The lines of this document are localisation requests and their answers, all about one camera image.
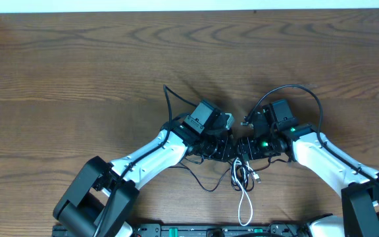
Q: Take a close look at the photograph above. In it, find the black usb cable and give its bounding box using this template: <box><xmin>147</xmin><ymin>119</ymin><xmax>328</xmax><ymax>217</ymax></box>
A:
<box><xmin>168</xmin><ymin>154</ymin><xmax>289</xmax><ymax>193</ymax></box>

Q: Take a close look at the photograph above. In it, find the white usb cable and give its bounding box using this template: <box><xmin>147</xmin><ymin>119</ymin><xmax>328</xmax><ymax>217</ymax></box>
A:
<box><xmin>230</xmin><ymin>157</ymin><xmax>263</xmax><ymax>227</ymax></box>

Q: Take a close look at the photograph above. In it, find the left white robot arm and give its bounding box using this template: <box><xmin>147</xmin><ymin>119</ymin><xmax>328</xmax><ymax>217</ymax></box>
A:
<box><xmin>53</xmin><ymin>121</ymin><xmax>233</xmax><ymax>236</ymax></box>

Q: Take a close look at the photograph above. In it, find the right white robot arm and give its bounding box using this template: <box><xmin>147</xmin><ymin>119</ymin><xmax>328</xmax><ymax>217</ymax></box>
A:
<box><xmin>238</xmin><ymin>124</ymin><xmax>379</xmax><ymax>237</ymax></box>

